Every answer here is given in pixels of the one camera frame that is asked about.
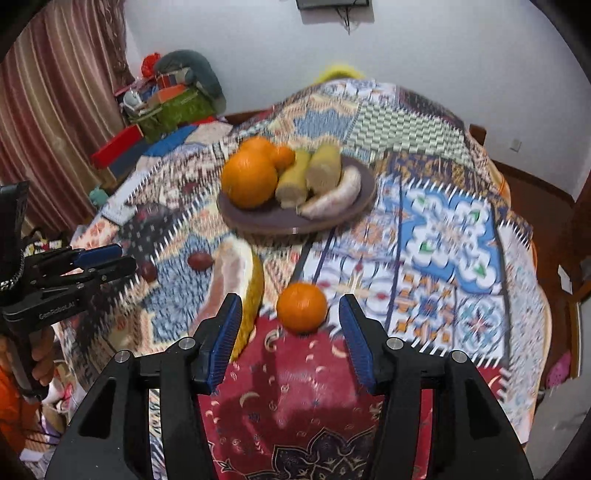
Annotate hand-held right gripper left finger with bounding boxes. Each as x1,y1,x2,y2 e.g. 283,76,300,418
44,292,243,480

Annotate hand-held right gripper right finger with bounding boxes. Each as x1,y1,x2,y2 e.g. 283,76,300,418
338,294,534,480

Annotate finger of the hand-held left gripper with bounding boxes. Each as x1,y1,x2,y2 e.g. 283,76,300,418
65,244,124,273
69,257,138,292

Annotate small orange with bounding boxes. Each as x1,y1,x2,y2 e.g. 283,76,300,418
270,145,297,171
276,282,329,334

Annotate purple round plate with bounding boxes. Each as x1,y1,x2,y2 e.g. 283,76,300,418
217,154,378,236

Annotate pale peeled pomelo segment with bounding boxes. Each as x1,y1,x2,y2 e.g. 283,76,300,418
297,166,363,219

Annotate large orange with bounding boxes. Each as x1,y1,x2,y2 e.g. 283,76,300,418
221,150,280,210
239,137,278,160

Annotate person's left forearm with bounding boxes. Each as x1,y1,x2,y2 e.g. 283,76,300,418
0,335,34,446

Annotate person's left hand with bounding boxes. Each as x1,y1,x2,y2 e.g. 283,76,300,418
28,323,57,386

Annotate white papers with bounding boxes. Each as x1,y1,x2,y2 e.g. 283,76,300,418
99,202,138,225

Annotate patchwork printed tablecloth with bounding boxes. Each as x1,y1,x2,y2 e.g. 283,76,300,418
55,78,553,480

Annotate blue cloth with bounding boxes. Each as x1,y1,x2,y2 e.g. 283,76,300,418
145,124,197,158

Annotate striped brown curtain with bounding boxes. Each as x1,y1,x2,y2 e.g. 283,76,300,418
0,0,140,237

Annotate green patterned box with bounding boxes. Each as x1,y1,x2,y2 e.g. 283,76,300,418
128,90,216,144

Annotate orange box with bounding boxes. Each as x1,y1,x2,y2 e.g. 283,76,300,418
152,85,191,105

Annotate pink slipper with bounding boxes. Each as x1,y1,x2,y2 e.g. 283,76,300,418
547,351,574,391

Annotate yellow chair back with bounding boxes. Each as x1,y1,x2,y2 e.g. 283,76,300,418
314,65,363,85

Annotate wooden door frame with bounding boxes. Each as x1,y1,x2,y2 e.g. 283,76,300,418
567,175,591,385

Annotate black monitor cable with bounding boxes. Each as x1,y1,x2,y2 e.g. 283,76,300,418
336,6,357,36

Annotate small black wall monitor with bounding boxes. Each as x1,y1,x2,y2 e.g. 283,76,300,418
295,0,372,10

